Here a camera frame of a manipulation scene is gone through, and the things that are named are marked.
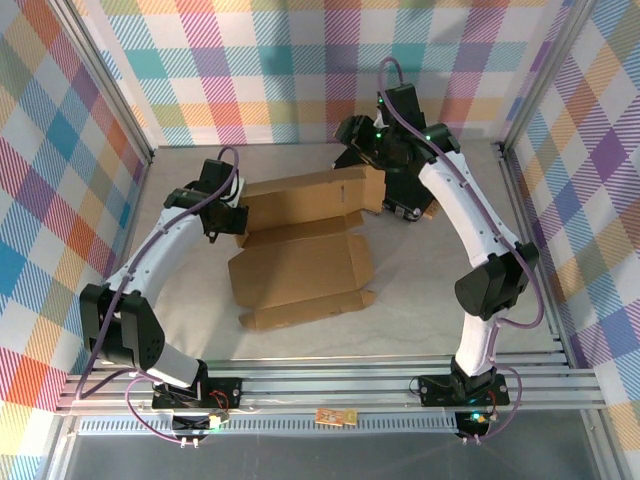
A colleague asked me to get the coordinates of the brown cardboard paper box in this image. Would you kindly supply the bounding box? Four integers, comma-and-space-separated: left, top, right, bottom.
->
227, 164, 387, 334

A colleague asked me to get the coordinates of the small orange label tag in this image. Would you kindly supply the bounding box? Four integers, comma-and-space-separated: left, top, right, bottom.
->
314, 407, 359, 427

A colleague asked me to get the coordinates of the aluminium left floor rail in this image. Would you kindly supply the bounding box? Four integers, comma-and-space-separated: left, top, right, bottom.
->
89, 157, 154, 374

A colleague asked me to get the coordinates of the aluminium floor rail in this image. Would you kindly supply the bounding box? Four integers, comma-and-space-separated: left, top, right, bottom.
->
89, 157, 154, 374
497, 143, 576, 370

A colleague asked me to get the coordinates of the aluminium right floor rail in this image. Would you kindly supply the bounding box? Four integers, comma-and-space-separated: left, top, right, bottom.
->
497, 143, 576, 370

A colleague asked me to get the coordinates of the aluminium right frame post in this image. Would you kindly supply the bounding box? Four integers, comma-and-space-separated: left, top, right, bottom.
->
498, 0, 600, 157

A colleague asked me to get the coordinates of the aluminium frame post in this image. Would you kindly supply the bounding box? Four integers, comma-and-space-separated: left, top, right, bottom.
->
47, 0, 155, 165
498, 0, 600, 157

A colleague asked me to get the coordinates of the aluminium left frame post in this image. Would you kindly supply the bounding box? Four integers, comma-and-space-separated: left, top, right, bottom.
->
47, 0, 155, 165

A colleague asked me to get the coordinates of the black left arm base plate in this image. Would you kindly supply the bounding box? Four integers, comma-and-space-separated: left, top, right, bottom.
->
151, 377, 245, 409

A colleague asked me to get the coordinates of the aluminium mounting rail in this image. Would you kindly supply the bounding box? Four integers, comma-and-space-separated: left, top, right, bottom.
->
54, 352, 606, 416

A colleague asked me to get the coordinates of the slotted grey cable duct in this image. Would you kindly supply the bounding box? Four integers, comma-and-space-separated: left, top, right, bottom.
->
74, 413, 464, 436

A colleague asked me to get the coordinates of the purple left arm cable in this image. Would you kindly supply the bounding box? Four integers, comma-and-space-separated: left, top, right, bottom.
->
72, 146, 241, 444

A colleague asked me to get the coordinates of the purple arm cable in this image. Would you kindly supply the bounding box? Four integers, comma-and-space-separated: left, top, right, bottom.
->
72, 146, 241, 444
377, 57, 546, 444

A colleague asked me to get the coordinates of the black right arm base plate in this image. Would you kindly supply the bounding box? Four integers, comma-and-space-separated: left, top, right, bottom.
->
417, 372, 511, 407

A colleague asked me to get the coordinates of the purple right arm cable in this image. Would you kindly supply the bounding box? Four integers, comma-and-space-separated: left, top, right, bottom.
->
377, 57, 546, 444

